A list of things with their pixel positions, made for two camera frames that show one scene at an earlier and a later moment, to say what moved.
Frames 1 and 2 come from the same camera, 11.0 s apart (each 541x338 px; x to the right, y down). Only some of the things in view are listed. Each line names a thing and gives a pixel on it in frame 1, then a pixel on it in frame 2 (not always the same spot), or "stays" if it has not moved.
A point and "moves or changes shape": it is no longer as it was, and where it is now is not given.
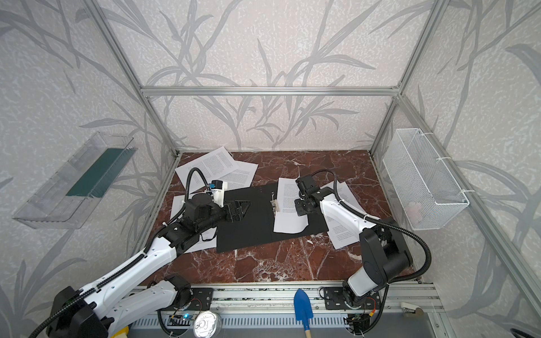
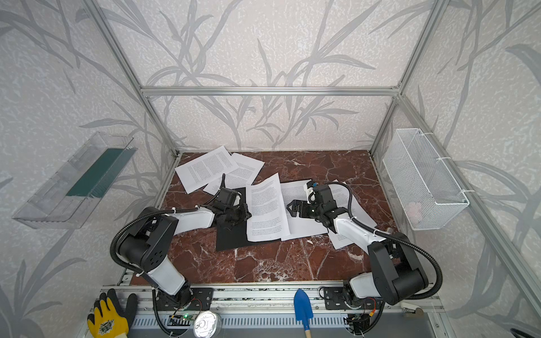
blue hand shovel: (303, 310) stays
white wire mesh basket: (428, 195) stays
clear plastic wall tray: (70, 198) stays
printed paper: (207, 240) -> (265, 215)
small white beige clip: (408, 308) stays
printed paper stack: (287, 220) moves or changes shape
